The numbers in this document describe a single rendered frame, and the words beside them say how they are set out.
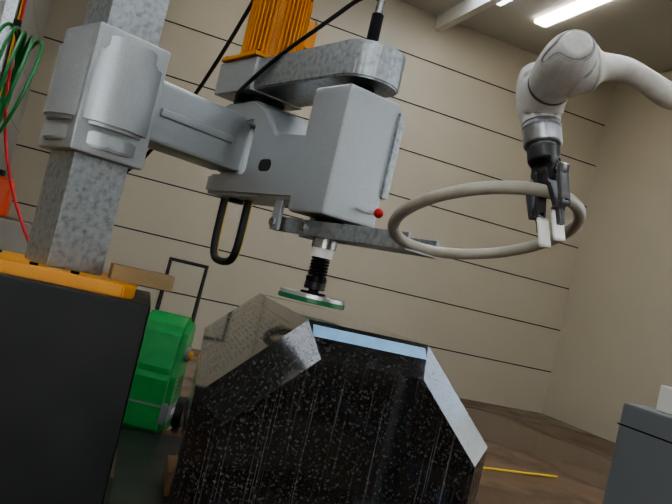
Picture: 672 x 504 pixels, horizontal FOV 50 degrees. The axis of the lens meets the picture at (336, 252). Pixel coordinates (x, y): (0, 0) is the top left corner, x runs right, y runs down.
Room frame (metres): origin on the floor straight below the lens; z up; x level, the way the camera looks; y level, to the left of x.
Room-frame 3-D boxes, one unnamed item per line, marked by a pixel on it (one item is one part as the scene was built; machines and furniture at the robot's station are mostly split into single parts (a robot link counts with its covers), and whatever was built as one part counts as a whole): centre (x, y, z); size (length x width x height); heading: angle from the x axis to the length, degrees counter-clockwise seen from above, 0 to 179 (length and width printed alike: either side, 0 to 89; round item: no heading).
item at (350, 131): (2.42, 0.09, 1.32); 0.36 x 0.22 x 0.45; 36
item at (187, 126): (2.55, 0.74, 1.37); 0.74 x 0.34 x 0.25; 138
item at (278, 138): (2.68, 0.26, 1.31); 0.74 x 0.23 x 0.49; 36
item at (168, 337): (3.77, 0.76, 0.43); 0.35 x 0.35 x 0.87; 89
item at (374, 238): (2.27, -0.02, 1.09); 0.69 x 0.19 x 0.05; 36
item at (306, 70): (2.64, 0.25, 1.62); 0.96 x 0.25 x 0.17; 36
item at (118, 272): (2.42, 0.61, 0.81); 0.20 x 0.10 x 0.05; 112
